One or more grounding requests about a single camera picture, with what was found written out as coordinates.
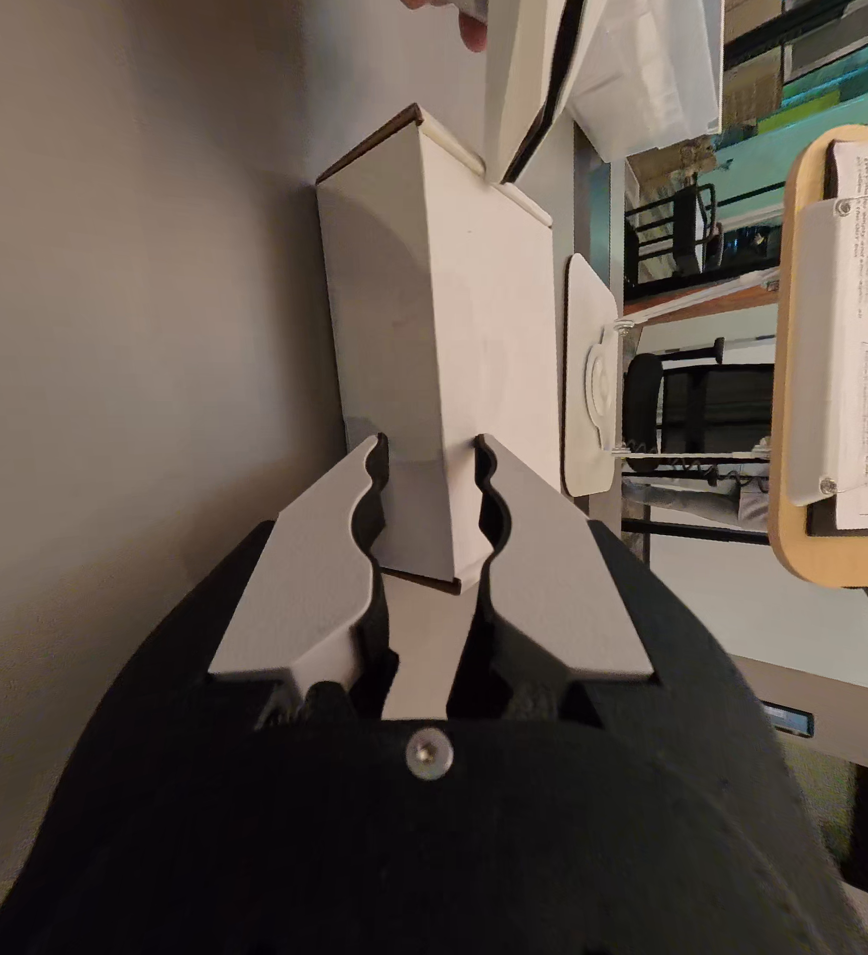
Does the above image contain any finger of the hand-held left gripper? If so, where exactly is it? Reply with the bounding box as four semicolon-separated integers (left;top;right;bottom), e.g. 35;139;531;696
512;0;615;182
482;0;588;185

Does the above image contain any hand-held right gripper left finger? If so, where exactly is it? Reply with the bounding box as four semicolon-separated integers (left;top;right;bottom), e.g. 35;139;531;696
210;433;394;689

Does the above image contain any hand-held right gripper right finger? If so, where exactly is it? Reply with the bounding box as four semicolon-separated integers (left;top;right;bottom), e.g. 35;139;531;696
471;433;666;696

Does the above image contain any white cardboard box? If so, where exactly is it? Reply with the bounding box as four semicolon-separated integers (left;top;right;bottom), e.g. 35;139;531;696
316;104;562;598

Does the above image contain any person's left hand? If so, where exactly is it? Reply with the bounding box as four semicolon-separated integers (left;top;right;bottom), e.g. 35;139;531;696
402;0;491;54

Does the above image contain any translucent plastic bin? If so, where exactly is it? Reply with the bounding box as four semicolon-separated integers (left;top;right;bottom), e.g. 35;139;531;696
570;0;726;163

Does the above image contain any black office chair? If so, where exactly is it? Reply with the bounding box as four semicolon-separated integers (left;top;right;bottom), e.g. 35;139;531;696
622;338;775;478

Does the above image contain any black metal chair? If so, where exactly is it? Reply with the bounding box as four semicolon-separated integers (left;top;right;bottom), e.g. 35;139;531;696
622;182;726;289

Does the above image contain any white rounded panel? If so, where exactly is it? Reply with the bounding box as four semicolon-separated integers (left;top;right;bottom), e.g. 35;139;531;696
562;254;623;498

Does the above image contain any small dark device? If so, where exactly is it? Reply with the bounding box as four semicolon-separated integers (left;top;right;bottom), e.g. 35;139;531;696
761;700;815;740

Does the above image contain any wooden sign board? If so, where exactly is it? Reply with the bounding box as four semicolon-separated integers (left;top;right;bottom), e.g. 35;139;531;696
768;125;868;592

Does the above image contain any clear acrylic sheet holder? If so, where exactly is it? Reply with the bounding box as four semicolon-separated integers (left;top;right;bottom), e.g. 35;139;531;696
786;195;868;508

